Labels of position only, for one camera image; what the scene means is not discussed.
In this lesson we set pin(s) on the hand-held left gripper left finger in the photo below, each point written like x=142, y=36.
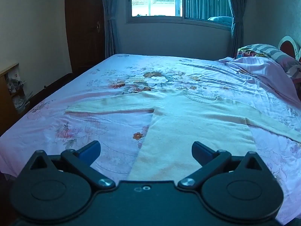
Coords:
x=90, y=151

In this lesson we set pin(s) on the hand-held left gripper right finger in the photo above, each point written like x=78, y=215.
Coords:
x=200, y=152

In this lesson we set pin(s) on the cream knit sweater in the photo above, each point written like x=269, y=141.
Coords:
x=188, y=127

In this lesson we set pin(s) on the floral pink bed sheet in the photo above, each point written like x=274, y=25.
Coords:
x=94, y=131

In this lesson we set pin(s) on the wooden shelf cabinet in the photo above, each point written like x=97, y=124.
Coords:
x=6, y=103

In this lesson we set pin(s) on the plain pink blanket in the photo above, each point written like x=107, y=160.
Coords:
x=258, y=70

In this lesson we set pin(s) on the grey crumpled bag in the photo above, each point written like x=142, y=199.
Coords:
x=15, y=82

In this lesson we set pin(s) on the dark wooden door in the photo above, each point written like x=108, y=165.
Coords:
x=82, y=28

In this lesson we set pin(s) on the striped floral pillow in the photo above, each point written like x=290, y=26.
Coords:
x=270, y=50

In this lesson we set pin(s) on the grey-blue curtain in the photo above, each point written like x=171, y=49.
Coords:
x=110, y=18
x=236, y=11

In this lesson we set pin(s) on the blue cushion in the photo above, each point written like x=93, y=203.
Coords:
x=221, y=18

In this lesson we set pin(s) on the white and red headboard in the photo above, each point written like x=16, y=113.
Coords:
x=288, y=44

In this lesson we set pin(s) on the sliding glass window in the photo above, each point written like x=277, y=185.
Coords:
x=155, y=0

